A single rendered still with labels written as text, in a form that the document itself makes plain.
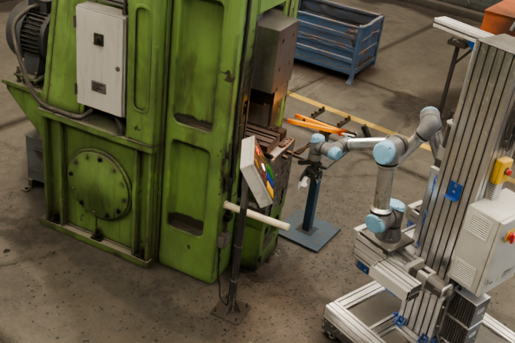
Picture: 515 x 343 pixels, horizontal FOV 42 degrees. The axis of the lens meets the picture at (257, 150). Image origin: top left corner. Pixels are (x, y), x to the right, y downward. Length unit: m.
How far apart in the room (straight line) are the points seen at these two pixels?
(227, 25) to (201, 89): 0.47
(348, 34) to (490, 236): 4.77
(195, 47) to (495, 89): 1.69
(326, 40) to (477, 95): 4.78
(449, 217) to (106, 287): 2.24
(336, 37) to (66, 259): 4.51
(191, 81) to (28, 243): 1.76
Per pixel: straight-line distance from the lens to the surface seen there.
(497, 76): 3.40
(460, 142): 3.59
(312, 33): 8.16
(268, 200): 3.70
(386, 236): 3.83
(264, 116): 4.58
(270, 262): 4.84
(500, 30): 7.35
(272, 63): 3.96
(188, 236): 4.47
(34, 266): 4.77
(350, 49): 7.98
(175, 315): 4.37
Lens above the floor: 2.97
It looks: 28 degrees down
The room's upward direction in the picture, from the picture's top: 7 degrees clockwise
